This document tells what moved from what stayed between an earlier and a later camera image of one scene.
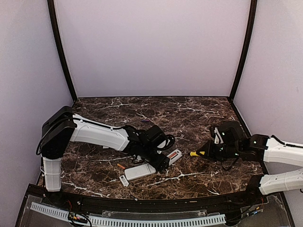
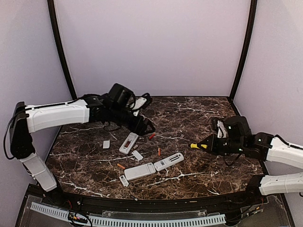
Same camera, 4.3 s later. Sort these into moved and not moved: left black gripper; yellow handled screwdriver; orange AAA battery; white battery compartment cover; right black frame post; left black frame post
Moved: yellow handled screwdriver; left black gripper
Not moved: orange AAA battery; white battery compartment cover; right black frame post; left black frame post
